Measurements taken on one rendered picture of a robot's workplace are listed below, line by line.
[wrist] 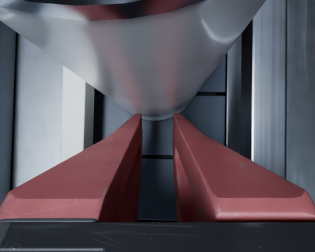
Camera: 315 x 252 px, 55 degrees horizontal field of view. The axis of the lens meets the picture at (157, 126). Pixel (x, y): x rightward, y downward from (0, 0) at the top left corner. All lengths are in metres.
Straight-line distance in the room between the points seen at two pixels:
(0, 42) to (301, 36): 0.22
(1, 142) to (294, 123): 0.22
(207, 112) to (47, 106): 0.13
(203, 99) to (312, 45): 0.11
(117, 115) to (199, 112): 0.05
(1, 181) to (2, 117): 0.05
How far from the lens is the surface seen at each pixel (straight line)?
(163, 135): 0.18
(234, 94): 0.19
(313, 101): 0.26
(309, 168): 0.26
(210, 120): 0.18
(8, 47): 0.25
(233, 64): 0.19
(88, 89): 0.16
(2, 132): 0.24
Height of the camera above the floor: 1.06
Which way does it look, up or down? 88 degrees down
